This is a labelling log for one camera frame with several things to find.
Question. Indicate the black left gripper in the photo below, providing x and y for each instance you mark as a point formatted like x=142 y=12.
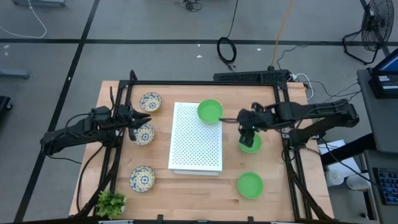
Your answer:
x=126 y=116

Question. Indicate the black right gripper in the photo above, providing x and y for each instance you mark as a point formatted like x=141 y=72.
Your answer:
x=253 y=118

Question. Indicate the green plastic mini bowl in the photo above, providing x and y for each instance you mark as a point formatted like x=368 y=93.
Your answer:
x=257 y=146
x=250 y=185
x=210 y=111

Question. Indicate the blue yellow patterned mini bowl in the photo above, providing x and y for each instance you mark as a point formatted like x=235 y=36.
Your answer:
x=142 y=179
x=150 y=102
x=146 y=137

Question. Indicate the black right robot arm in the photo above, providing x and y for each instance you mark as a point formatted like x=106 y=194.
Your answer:
x=326 y=112

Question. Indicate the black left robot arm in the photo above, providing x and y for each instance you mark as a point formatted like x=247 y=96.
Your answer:
x=77 y=129

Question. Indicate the white perforated board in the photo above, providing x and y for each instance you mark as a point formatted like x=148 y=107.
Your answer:
x=192 y=146

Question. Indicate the black perforated electronics box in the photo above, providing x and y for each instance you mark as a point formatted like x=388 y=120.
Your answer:
x=248 y=76

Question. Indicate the small green potted plant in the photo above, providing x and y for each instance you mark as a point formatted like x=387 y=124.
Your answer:
x=110 y=203

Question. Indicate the white plastic cup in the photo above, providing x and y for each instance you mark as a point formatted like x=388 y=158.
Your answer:
x=334 y=177
x=357 y=182

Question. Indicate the black desk leg bar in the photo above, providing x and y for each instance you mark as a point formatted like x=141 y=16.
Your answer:
x=345 y=149

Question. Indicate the grey floor bar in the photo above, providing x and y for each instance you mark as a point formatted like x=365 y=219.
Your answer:
x=14 y=73

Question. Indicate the grey side desk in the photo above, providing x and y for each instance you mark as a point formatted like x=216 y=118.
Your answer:
x=382 y=124

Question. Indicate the black laptop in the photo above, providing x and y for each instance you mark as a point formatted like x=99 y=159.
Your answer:
x=385 y=87

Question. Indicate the black backlit keyboard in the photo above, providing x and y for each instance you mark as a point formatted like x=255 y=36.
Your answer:
x=388 y=186

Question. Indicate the grey keyboard desk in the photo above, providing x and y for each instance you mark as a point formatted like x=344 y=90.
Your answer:
x=381 y=214

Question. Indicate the grey flat floor base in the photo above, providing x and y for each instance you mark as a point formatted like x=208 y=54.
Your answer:
x=37 y=2

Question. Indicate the black floor fan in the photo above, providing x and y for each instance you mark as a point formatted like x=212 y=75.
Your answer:
x=377 y=25

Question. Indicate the black aluminium table frame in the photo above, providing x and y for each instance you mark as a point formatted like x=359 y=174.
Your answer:
x=202 y=83

